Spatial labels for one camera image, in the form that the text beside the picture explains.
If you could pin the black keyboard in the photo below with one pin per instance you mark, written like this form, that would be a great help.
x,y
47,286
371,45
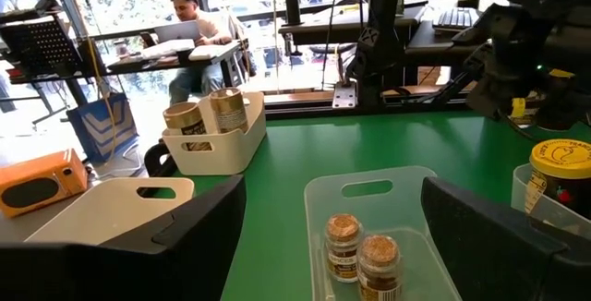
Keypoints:
x,y
457,18

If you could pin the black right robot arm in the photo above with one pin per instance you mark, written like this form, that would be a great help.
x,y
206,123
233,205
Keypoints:
x,y
376,38

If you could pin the black perforated panel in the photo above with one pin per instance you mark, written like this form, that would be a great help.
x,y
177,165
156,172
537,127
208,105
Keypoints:
x,y
41,47

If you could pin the silver laptop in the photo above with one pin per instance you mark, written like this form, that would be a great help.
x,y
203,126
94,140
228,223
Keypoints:
x,y
177,31

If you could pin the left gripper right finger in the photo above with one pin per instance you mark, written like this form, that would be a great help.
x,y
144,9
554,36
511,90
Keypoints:
x,y
508,259

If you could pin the black table frame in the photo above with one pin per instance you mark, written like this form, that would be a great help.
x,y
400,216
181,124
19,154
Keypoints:
x,y
305,104

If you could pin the cork-top small spice jar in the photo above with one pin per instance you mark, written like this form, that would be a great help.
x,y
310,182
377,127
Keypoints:
x,y
379,268
344,245

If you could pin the black diagonal frame strut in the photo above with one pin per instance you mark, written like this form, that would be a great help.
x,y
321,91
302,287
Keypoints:
x,y
443,89

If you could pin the orange speaker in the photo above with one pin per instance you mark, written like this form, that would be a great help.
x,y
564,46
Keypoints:
x,y
41,185

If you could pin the person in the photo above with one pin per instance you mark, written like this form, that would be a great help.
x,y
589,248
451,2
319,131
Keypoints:
x,y
203,28

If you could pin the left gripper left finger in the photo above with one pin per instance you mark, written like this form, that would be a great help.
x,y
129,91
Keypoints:
x,y
138,264

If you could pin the green table mat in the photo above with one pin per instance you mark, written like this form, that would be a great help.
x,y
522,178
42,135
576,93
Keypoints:
x,y
286,153

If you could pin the black clamp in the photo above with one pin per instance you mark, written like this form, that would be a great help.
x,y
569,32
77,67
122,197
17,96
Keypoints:
x,y
154,160

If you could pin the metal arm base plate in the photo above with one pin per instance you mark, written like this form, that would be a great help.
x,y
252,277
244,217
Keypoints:
x,y
345,95

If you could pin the blue bag with white print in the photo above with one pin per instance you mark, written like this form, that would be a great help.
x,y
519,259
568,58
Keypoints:
x,y
101,128

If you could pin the dark work desk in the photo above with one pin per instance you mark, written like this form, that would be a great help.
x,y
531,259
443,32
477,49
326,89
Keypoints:
x,y
138,63

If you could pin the clear plastic bin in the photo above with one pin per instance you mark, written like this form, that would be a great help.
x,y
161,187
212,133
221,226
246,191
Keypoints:
x,y
545,213
392,199

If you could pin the white plastic bin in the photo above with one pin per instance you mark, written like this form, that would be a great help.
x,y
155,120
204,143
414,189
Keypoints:
x,y
231,153
106,208

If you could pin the yellow-lid dark spice jar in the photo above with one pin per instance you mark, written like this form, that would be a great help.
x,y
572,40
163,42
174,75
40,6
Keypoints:
x,y
561,158
558,102

